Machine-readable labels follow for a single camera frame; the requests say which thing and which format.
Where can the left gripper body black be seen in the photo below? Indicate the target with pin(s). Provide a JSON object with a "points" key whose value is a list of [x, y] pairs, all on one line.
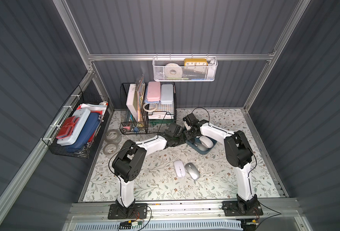
{"points": [[178, 137]]}

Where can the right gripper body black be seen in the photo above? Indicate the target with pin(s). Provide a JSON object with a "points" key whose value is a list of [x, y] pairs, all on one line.
{"points": [[191, 135]]}

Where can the teal plastic storage box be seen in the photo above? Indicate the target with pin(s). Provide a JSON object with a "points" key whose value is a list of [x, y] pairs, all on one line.
{"points": [[192, 141]]}

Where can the white wireless mouse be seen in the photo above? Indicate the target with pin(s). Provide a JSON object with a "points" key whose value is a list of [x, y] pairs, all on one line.
{"points": [[179, 168]]}

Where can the silver wireless mouse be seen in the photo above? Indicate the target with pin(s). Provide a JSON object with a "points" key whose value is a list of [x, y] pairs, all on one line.
{"points": [[192, 170]]}

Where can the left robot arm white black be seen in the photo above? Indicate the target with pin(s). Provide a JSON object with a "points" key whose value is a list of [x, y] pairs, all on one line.
{"points": [[129, 161]]}

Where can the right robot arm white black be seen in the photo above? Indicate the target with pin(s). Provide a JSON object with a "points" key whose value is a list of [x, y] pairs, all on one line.
{"points": [[238, 153]]}

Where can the white ergonomic mouse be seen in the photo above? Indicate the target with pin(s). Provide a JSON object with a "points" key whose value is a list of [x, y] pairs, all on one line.
{"points": [[207, 142]]}

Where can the silver ergonomic mouse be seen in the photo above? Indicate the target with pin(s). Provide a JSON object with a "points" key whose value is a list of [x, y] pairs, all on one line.
{"points": [[200, 147]]}

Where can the tape roll on organizer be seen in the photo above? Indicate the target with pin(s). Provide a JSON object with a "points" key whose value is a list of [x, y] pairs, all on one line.
{"points": [[150, 107]]}

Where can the light blue pencil case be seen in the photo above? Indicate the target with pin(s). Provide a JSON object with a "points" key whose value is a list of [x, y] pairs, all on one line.
{"points": [[167, 94]]}

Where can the pink pencil case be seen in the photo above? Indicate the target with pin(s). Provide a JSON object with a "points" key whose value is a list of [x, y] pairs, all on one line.
{"points": [[153, 93]]}

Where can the white book upright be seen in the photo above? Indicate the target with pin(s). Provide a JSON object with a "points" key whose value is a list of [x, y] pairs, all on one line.
{"points": [[131, 101]]}

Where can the clear tape roll upper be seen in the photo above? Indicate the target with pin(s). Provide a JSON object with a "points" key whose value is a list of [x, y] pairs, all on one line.
{"points": [[113, 136]]}

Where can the clear tape roll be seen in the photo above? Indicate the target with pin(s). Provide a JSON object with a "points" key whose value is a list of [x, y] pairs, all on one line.
{"points": [[110, 149], [113, 136]]}

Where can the white tape roll in basket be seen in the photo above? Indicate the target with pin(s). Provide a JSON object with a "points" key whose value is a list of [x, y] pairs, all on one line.
{"points": [[173, 71]]}

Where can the clear tape roll lower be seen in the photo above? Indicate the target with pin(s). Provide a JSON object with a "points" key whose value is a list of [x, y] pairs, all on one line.
{"points": [[110, 149]]}

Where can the yellow clock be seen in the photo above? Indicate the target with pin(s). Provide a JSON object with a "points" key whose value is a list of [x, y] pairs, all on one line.
{"points": [[195, 62]]}

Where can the navy blue pouch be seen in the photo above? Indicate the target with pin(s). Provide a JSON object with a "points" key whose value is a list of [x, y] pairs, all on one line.
{"points": [[86, 133]]}

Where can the white plastic case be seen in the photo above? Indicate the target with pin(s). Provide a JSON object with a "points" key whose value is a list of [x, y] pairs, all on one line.
{"points": [[83, 114]]}

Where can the red wallet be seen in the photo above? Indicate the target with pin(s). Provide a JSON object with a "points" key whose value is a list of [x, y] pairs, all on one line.
{"points": [[67, 128]]}

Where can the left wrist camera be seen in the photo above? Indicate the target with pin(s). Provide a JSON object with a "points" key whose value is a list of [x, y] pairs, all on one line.
{"points": [[174, 130]]}

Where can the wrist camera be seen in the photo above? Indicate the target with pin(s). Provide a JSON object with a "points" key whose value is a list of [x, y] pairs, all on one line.
{"points": [[190, 120], [174, 130]]}

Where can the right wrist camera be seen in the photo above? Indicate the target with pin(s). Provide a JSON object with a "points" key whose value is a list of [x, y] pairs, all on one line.
{"points": [[190, 120]]}

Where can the black wire desk organizer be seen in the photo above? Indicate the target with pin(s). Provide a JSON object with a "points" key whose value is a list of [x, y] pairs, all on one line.
{"points": [[154, 122]]}

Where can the white wire wall basket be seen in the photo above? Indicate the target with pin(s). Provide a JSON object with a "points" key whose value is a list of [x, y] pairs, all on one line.
{"points": [[190, 73]]}

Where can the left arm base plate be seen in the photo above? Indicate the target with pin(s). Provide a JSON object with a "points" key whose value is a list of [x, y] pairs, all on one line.
{"points": [[134, 211]]}

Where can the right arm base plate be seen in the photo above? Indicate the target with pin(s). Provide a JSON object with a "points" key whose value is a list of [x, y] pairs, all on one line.
{"points": [[238, 208]]}

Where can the black wire side basket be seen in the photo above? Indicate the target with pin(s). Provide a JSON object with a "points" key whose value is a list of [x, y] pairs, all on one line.
{"points": [[81, 99]]}

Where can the aluminium front rail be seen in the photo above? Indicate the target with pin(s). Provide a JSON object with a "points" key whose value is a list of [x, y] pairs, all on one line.
{"points": [[279, 214]]}

